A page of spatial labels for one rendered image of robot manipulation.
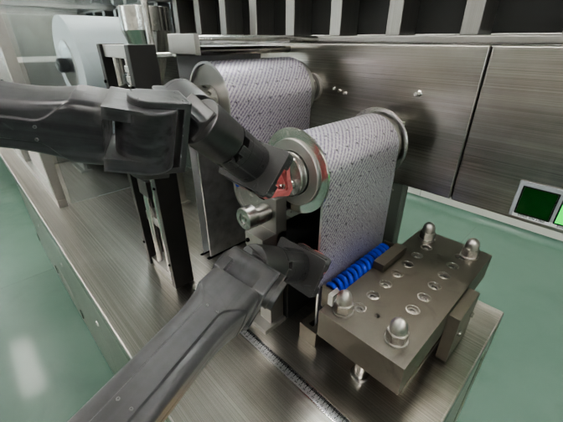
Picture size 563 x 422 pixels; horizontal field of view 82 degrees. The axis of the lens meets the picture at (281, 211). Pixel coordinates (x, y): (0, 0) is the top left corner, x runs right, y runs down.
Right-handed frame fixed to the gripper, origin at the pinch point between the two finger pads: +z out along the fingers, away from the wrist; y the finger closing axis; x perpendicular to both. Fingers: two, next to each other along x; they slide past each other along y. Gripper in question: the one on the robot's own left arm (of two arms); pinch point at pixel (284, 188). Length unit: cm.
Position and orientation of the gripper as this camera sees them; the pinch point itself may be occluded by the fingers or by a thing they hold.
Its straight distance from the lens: 51.5
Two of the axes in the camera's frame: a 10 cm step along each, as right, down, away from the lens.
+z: 4.9, 3.3, 8.0
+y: 7.1, 3.7, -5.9
